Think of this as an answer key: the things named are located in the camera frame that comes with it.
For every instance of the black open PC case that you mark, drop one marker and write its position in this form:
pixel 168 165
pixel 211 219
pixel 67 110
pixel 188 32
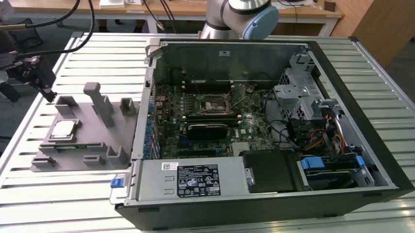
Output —
pixel 227 216

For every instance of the black plastic shroud box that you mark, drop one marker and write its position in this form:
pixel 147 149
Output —
pixel 272 172

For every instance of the round coin battery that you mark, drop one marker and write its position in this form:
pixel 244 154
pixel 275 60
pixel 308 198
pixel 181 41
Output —
pixel 251 89

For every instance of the wooden cabinet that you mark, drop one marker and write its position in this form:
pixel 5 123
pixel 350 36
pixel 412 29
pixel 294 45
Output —
pixel 386 29

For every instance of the silver CPU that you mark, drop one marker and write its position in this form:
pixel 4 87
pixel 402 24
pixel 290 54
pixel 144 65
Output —
pixel 64 128

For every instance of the long wooden desk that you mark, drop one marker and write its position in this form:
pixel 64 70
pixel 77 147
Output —
pixel 64 11

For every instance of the silver power supply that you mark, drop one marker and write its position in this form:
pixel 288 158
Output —
pixel 155 179

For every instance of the RAM slot white clips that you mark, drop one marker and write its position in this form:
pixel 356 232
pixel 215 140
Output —
pixel 211 83
pixel 211 119
pixel 211 87
pixel 235 124

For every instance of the grey parts rack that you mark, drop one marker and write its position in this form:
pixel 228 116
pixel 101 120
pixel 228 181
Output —
pixel 87 136

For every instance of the green motherboard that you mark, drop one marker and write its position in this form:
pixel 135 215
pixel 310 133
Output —
pixel 256 116

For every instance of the silver chipset heatsink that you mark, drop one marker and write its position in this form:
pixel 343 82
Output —
pixel 242 147

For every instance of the blue case latch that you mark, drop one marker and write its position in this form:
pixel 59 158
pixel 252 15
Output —
pixel 117 183

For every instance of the small brown box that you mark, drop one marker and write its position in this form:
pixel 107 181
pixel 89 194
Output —
pixel 330 6

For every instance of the green RAM stick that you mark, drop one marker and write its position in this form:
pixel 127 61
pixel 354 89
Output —
pixel 71 146

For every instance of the white box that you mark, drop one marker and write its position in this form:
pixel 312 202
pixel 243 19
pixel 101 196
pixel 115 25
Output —
pixel 111 4

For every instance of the CPU socket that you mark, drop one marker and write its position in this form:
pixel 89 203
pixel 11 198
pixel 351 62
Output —
pixel 212 104

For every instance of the hard disk in blue carrier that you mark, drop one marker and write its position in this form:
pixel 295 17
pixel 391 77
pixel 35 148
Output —
pixel 312 165

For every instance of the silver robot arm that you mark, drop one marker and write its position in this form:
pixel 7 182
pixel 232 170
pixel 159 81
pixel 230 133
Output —
pixel 220 14

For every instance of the black graphics card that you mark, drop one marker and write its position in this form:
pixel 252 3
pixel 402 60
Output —
pixel 207 132

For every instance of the silver drive cage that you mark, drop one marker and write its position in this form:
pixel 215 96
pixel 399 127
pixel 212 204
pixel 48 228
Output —
pixel 288 93

